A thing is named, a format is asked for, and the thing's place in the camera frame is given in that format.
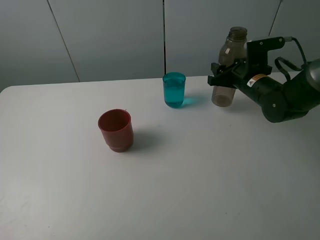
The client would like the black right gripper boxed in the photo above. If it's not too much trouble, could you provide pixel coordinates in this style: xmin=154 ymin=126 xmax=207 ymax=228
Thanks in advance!
xmin=207 ymin=58 xmax=284 ymax=105

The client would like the smoky translucent plastic bottle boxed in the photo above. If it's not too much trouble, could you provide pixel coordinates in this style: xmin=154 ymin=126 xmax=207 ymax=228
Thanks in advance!
xmin=211 ymin=26 xmax=248 ymax=107

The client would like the teal translucent plastic cup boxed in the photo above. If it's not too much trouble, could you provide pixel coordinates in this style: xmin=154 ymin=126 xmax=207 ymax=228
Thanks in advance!
xmin=162 ymin=72 xmax=186 ymax=108

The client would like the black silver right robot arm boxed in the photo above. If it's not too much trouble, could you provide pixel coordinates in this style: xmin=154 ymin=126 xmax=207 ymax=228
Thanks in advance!
xmin=207 ymin=59 xmax=320 ymax=123

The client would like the red plastic cup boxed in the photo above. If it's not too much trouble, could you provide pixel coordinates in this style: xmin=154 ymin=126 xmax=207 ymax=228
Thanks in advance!
xmin=98 ymin=109 xmax=134 ymax=153

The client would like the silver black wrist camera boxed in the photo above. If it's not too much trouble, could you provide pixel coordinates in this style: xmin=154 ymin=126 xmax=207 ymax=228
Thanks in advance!
xmin=246 ymin=36 xmax=285 ymax=75

